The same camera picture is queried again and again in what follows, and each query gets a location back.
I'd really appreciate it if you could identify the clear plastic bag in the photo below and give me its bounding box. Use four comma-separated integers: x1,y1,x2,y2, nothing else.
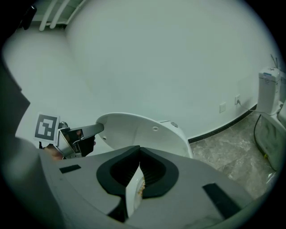
254,111,286,172

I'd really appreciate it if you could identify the beige patterned paper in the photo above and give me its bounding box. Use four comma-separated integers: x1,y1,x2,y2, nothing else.
137,176,146,198

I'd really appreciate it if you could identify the white rounded toilet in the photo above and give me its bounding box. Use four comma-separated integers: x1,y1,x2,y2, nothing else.
159,119,187,140

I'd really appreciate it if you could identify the black looped cable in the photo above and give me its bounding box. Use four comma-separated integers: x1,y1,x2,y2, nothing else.
253,114,269,157

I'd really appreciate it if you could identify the person's black shirt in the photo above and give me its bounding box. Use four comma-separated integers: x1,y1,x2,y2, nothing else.
0,57,31,140

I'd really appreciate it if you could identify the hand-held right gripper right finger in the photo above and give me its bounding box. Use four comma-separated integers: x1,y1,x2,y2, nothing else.
128,146,254,225

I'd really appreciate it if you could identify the white ceiling pipe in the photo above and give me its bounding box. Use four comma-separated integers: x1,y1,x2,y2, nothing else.
49,0,71,30
38,0,59,31

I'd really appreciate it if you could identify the white toilet with square tank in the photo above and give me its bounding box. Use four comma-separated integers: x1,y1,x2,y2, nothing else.
257,66,283,116

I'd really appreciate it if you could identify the person's left forearm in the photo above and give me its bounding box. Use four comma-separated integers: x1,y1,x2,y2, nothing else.
43,144,63,161

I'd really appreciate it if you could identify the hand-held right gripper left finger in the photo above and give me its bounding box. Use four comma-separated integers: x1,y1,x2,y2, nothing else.
36,145,141,216

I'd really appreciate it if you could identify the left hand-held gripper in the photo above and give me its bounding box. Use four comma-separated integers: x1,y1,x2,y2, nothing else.
33,114,105,160

